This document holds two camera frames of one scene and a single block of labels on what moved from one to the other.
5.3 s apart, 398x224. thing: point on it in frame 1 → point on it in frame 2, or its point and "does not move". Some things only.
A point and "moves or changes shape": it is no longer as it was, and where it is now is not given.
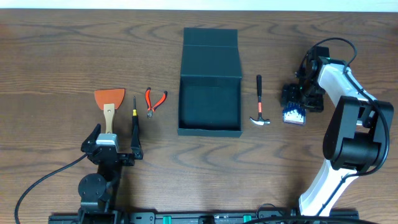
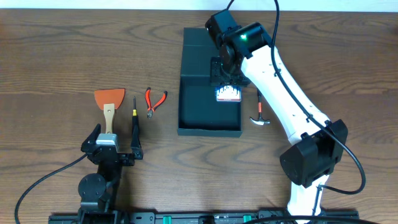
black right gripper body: (309, 94) → (219, 74)
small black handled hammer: (260, 121) does not move
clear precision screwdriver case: (294, 113) moves or changes shape
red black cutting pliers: (151, 109) does not move
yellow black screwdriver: (135, 121) does not move
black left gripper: (112, 157) does not move
